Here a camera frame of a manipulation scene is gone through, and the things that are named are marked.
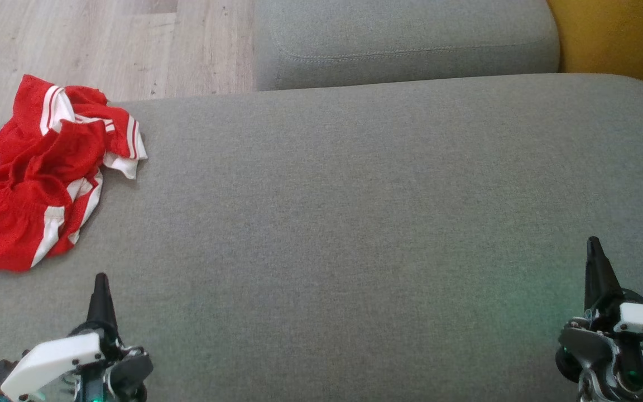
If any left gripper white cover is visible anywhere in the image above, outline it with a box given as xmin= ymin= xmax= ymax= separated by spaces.
xmin=0 ymin=272 xmax=155 ymax=402

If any red garment with white stripes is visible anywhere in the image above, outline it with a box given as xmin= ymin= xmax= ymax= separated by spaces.
xmin=0 ymin=74 xmax=148 ymax=180

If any large grey sofa seat cushion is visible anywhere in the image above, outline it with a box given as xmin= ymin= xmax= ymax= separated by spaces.
xmin=0 ymin=73 xmax=643 ymax=402

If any yellow sofa back cushion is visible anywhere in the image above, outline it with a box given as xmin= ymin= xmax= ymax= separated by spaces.
xmin=546 ymin=0 xmax=643 ymax=108

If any grey stitched sofa seat cushion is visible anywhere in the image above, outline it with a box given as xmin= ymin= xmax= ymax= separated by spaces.
xmin=253 ymin=0 xmax=560 ymax=92

